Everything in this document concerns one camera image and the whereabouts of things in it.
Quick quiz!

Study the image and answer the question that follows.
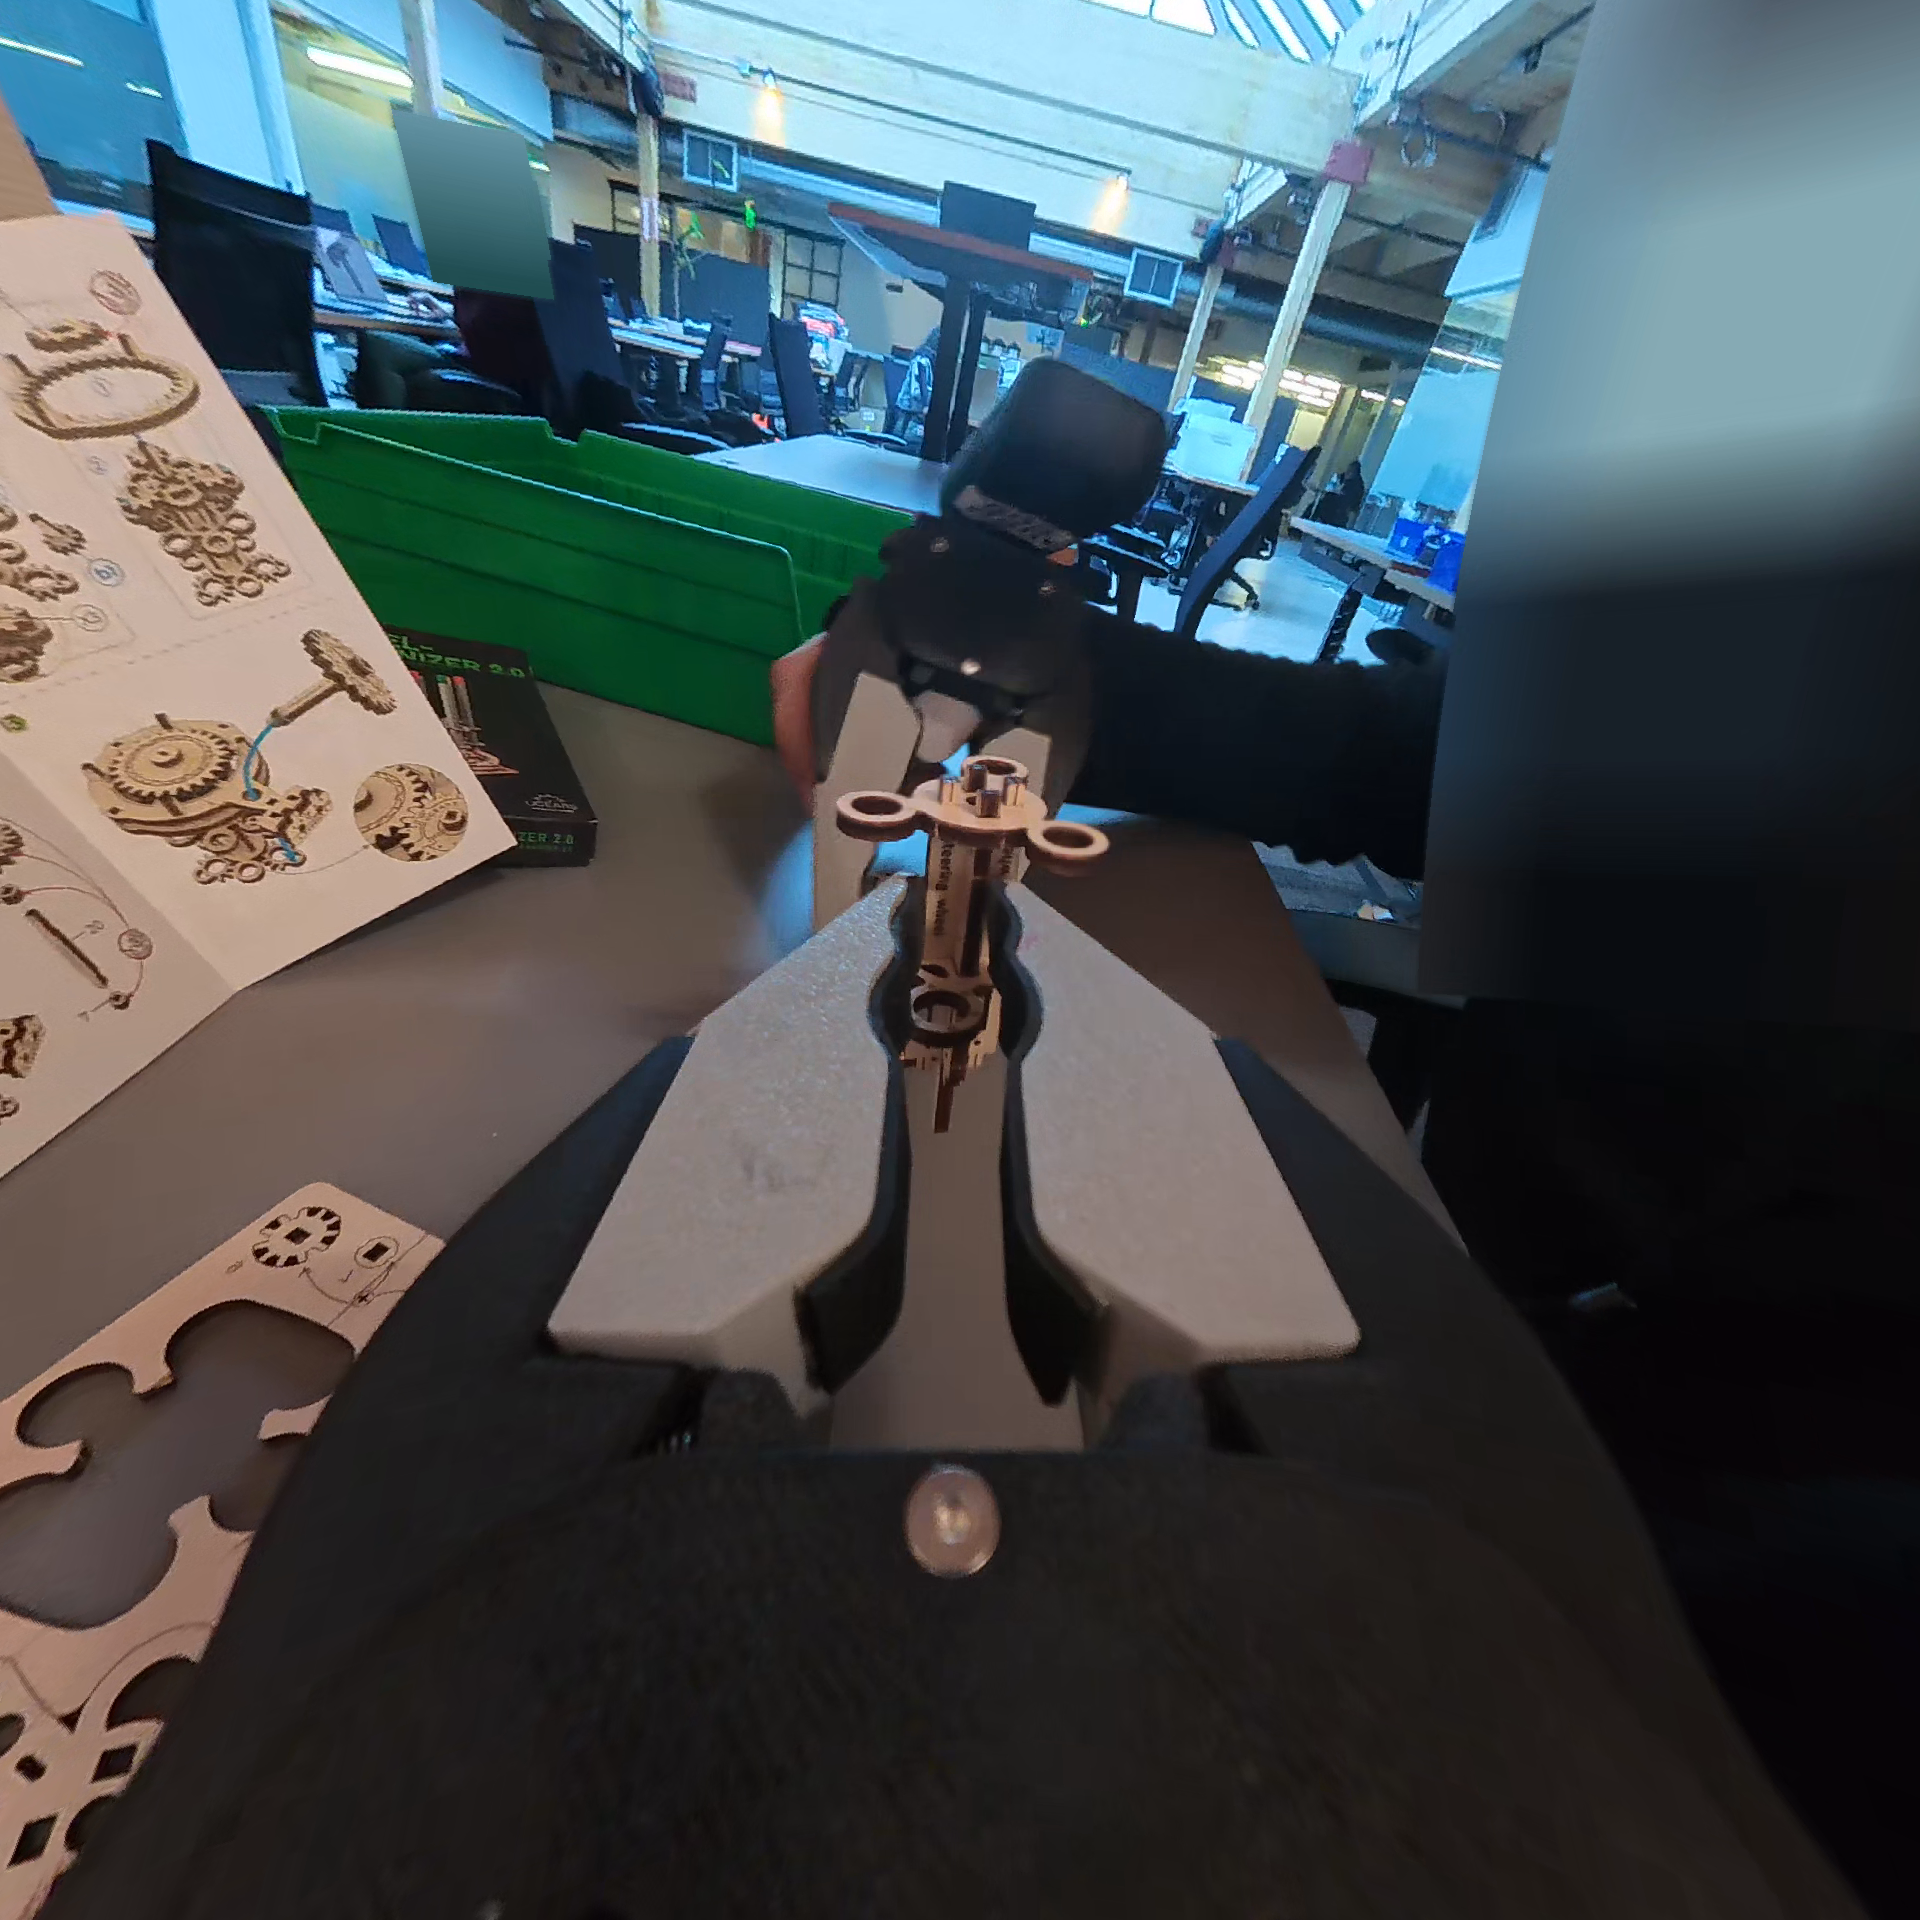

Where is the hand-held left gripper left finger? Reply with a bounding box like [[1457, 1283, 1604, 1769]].
[[547, 874, 913, 1426]]

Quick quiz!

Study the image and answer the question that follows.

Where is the stack of green plastic bins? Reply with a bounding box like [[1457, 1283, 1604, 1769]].
[[259, 403, 922, 749]]

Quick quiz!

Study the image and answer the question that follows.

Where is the black monitor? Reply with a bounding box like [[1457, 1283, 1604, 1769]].
[[144, 141, 328, 410]]

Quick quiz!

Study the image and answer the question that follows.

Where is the white office table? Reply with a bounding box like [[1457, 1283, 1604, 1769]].
[[701, 433, 964, 521]]

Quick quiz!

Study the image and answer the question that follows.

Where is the wooden model axle assembly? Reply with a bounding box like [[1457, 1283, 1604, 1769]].
[[834, 757, 1114, 1136]]

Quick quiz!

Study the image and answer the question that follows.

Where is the folded assembly instruction sheet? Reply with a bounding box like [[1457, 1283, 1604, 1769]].
[[0, 211, 521, 1183]]

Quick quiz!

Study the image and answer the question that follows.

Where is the black model kit box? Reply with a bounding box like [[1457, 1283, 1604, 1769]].
[[383, 625, 601, 871]]

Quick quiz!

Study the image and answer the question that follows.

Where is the laser-cut plywood part sheet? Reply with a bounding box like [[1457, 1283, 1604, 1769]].
[[0, 1183, 448, 1920]]

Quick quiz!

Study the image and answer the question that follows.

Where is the black office chair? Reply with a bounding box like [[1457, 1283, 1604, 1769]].
[[1168, 442, 1327, 642]]

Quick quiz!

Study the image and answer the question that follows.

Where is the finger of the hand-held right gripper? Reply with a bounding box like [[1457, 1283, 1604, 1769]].
[[991, 702, 1093, 823], [807, 664, 929, 945]]

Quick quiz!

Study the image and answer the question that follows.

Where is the person's right hand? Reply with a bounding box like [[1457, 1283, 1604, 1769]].
[[768, 633, 845, 816]]

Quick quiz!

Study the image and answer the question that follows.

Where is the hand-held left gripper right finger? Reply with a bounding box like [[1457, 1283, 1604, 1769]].
[[1002, 883, 1365, 1406]]

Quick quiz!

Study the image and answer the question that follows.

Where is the person's right forearm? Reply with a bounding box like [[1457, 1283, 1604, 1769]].
[[1076, 614, 1445, 886]]

